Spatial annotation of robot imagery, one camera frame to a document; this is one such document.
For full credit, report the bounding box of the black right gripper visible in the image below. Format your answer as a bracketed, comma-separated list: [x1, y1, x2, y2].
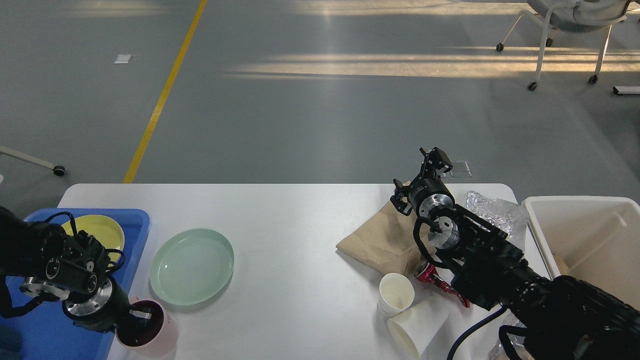
[390, 146, 455, 217]

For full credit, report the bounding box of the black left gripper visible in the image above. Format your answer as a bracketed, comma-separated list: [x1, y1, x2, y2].
[62, 276, 153, 335]

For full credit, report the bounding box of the pink mug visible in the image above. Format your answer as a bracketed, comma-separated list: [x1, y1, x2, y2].
[115, 296, 179, 359]

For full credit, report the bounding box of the pale green plate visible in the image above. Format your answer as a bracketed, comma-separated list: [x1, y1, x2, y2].
[149, 228, 235, 306]

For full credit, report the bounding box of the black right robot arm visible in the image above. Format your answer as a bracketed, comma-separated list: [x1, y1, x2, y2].
[390, 146, 640, 360]

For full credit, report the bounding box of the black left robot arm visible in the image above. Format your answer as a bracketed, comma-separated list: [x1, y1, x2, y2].
[0, 208, 162, 333]

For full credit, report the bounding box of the clear floor plate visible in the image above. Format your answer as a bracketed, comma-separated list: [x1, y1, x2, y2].
[441, 161, 473, 178]

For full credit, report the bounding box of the brown paper bag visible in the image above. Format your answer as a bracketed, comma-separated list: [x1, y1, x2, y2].
[336, 202, 422, 276]

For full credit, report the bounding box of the yellow plate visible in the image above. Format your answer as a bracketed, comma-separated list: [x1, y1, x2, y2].
[75, 214, 125, 251]

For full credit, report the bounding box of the blue plastic tray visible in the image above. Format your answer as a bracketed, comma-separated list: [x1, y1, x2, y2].
[0, 208, 150, 360]

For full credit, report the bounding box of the red crushed wrapper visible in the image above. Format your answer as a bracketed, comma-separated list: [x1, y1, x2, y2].
[413, 261, 471, 308]

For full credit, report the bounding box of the clear crumpled plastic wrap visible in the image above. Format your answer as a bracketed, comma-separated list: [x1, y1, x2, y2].
[464, 190, 530, 251]

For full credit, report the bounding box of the upright white paper cup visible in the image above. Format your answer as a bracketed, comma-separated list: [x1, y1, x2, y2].
[377, 273, 415, 318]

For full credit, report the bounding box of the lying white paper cup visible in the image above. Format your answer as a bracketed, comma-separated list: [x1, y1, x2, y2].
[387, 296, 450, 360]

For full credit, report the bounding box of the white caster leg left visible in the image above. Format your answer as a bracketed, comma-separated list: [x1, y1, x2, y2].
[0, 146, 66, 177]

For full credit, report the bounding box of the white plastic bin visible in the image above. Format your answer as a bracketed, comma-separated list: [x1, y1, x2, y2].
[522, 195, 640, 309]

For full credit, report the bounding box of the white bar on floor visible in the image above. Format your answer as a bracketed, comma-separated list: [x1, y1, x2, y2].
[612, 85, 640, 96]

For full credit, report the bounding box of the white rolling chair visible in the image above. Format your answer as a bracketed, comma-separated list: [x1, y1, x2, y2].
[495, 0, 631, 92]

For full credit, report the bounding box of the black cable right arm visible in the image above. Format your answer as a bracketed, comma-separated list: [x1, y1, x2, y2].
[446, 306, 508, 360]

